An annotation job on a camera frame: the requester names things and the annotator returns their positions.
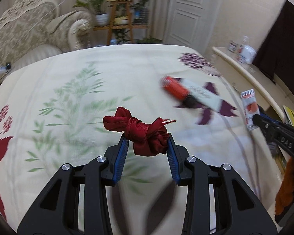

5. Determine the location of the red white snack packet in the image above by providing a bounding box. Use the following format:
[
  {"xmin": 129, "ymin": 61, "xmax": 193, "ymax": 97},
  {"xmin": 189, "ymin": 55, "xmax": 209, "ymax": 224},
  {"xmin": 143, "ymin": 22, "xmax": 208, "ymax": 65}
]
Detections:
[{"xmin": 240, "ymin": 89, "xmax": 260, "ymax": 130}]

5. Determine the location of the white paper envelope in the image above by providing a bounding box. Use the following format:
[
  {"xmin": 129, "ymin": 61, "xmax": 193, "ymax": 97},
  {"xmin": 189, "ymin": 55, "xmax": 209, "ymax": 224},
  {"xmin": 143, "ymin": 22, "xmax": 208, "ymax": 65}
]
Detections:
[{"xmin": 181, "ymin": 79, "xmax": 222, "ymax": 112}]

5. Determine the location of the red can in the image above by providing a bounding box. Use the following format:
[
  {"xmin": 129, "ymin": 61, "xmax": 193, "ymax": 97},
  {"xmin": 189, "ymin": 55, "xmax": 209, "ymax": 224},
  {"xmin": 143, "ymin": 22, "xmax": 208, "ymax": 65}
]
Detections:
[{"xmin": 160, "ymin": 76, "xmax": 197, "ymax": 109}]

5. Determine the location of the dark red satin cloth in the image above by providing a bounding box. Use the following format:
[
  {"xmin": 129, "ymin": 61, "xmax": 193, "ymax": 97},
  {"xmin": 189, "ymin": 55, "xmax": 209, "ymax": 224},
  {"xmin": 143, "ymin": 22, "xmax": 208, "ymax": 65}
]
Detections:
[{"xmin": 103, "ymin": 107, "xmax": 176, "ymax": 156}]

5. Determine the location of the yellow blue book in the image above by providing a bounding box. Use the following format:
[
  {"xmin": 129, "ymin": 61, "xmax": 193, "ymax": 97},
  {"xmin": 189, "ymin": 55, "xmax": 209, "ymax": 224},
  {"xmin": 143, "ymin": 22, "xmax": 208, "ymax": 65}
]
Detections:
[{"xmin": 283, "ymin": 105, "xmax": 294, "ymax": 127}]

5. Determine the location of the cream tv cabinet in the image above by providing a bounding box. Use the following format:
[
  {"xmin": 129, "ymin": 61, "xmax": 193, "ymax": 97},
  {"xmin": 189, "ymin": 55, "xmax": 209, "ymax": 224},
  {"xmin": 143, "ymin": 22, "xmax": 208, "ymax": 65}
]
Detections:
[{"xmin": 211, "ymin": 47, "xmax": 294, "ymax": 121}]

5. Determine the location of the dark television cover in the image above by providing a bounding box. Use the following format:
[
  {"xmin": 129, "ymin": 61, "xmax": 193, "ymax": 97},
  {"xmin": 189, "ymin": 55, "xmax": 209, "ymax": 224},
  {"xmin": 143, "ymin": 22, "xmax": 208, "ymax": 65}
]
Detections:
[{"xmin": 253, "ymin": 0, "xmax": 294, "ymax": 95}]

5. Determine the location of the white detergent bottle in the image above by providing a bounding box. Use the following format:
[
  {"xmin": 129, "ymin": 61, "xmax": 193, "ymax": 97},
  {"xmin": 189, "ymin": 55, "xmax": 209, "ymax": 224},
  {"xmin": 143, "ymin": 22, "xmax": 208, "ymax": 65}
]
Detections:
[{"xmin": 239, "ymin": 45, "xmax": 257, "ymax": 64}]

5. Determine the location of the small dark jar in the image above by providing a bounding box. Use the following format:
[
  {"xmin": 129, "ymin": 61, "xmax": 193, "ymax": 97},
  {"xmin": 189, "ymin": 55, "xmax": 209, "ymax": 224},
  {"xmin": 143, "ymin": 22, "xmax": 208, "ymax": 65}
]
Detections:
[{"xmin": 227, "ymin": 40, "xmax": 238, "ymax": 53}]

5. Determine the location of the floral cream tablecloth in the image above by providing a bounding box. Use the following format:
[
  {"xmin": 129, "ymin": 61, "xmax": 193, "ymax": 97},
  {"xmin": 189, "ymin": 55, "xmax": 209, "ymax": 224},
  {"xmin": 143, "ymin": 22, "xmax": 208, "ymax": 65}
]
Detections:
[{"xmin": 0, "ymin": 45, "xmax": 281, "ymax": 230}]

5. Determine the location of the white panel door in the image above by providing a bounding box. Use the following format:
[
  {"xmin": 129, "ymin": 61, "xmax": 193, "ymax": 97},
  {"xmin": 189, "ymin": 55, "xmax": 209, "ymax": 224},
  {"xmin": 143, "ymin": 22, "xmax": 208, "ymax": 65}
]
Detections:
[{"xmin": 163, "ymin": 0, "xmax": 222, "ymax": 55}]

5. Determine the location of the white power strip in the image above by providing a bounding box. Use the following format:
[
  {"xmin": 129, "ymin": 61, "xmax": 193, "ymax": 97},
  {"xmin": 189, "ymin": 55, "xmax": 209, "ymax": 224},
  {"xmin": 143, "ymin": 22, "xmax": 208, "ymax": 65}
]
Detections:
[{"xmin": 0, "ymin": 63, "xmax": 11, "ymax": 75}]

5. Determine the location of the wooden plant stand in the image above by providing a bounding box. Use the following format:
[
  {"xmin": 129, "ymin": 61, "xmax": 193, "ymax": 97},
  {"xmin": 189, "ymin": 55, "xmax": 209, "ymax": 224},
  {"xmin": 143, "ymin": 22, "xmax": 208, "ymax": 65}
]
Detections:
[{"xmin": 93, "ymin": 1, "xmax": 149, "ymax": 45}]

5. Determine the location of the cream ornate sofa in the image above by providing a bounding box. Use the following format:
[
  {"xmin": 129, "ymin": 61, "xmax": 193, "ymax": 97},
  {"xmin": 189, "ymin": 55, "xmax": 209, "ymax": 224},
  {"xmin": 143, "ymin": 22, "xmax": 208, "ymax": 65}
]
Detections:
[{"xmin": 0, "ymin": 0, "xmax": 92, "ymax": 73}]

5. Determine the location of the potted plant white pot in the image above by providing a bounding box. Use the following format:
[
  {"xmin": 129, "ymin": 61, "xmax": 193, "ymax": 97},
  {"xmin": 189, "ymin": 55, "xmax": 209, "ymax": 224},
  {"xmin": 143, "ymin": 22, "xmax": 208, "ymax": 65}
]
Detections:
[{"xmin": 73, "ymin": 0, "xmax": 109, "ymax": 27}]

